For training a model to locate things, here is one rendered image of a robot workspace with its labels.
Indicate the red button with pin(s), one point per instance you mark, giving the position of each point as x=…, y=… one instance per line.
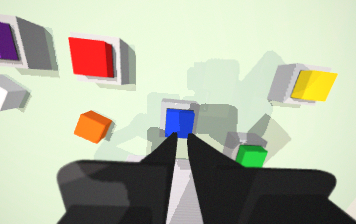
x=99, y=58

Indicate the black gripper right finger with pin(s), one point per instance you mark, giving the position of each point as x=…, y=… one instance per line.
x=228, y=191

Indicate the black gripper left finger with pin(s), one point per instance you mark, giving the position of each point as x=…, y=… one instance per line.
x=119, y=183

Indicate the orange block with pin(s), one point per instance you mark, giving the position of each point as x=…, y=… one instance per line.
x=92, y=126

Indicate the blue button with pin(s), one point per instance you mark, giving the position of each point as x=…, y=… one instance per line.
x=179, y=116

